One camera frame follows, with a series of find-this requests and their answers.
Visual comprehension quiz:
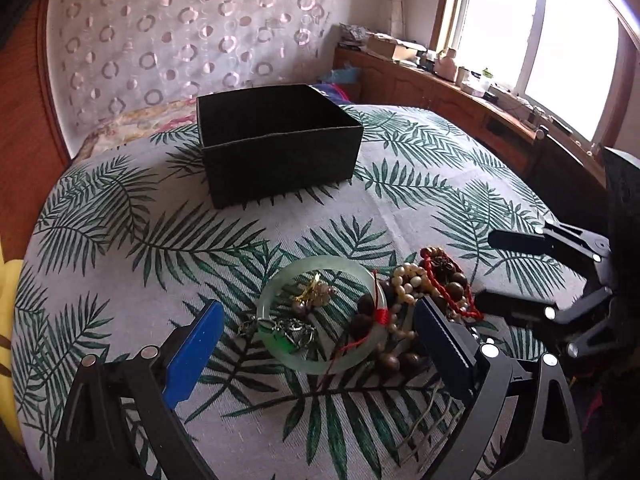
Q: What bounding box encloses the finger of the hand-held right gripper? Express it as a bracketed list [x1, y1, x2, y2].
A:
[487, 219, 612, 282]
[474, 284, 617, 359]

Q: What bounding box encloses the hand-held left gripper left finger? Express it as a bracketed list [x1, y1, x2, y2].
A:
[54, 299, 226, 480]

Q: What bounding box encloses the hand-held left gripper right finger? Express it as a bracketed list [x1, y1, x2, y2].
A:
[413, 295, 587, 480]

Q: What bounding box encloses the cream pearl necklace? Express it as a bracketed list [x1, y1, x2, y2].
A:
[384, 261, 432, 347]

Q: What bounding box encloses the wooden bead bracelet red tassel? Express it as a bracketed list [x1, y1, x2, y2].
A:
[330, 270, 426, 382]

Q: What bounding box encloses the keychain with green pendant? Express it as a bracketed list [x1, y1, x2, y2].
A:
[237, 316, 317, 357]

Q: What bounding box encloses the gold bead brooch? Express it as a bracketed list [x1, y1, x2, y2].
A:
[292, 271, 339, 317]

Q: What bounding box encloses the pale green jade bangle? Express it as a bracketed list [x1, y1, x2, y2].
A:
[256, 255, 389, 375]

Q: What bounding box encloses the black fabric storage box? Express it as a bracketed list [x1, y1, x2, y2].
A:
[196, 83, 364, 210]

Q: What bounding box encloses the leaf print cloth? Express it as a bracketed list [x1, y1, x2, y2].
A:
[10, 104, 592, 480]

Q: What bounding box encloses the long wooden cabinet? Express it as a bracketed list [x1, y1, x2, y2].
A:
[332, 47, 609, 188]

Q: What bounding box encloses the yellow cloth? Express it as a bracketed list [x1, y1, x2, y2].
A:
[0, 245, 24, 448]

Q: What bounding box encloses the white teapot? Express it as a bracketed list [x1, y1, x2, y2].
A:
[434, 47, 459, 82]

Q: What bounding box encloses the window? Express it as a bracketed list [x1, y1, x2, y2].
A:
[434, 0, 640, 152]

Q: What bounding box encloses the cardboard box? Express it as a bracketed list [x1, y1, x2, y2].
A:
[366, 34, 427, 64]

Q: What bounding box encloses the floral quilt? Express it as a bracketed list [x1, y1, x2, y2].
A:
[74, 97, 202, 162]

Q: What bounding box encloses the blue plastic bag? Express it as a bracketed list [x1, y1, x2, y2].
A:
[319, 64, 364, 105]

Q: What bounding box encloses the stack of papers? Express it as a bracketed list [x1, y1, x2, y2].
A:
[338, 23, 372, 52]

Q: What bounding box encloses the wooden headboard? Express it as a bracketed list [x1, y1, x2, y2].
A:
[0, 0, 72, 263]

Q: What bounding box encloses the circle pattern sheer fabric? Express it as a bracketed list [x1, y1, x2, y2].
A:
[47, 0, 342, 147]

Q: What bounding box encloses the beige thin cord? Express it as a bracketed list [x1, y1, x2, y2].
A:
[397, 380, 464, 467]

